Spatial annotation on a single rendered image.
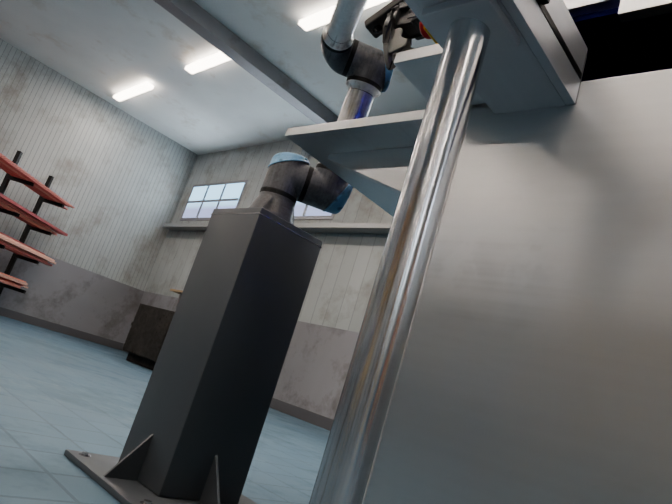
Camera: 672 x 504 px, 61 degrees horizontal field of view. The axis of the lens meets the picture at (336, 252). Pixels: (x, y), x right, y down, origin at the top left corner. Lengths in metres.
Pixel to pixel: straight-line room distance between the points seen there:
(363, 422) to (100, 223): 10.03
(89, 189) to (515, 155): 9.84
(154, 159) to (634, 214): 10.46
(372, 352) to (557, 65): 0.46
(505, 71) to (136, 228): 10.13
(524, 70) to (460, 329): 0.36
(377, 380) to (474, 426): 0.21
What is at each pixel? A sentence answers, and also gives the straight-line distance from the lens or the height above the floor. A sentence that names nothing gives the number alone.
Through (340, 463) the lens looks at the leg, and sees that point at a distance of 0.59.
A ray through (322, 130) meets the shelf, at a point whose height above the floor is 0.86.
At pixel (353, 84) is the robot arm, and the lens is 1.84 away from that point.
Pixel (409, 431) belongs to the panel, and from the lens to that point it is 0.81.
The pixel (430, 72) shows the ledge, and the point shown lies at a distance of 0.91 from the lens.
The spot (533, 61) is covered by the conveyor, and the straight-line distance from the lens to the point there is 0.81.
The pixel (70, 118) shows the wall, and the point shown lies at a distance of 10.52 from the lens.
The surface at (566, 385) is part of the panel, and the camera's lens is 0.73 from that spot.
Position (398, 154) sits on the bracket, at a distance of 1.14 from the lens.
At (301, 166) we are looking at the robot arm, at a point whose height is 0.98.
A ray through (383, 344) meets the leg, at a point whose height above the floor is 0.43.
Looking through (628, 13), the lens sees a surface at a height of 0.99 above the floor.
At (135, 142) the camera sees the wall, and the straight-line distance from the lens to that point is 10.87.
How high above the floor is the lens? 0.37
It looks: 14 degrees up
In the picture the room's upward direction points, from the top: 18 degrees clockwise
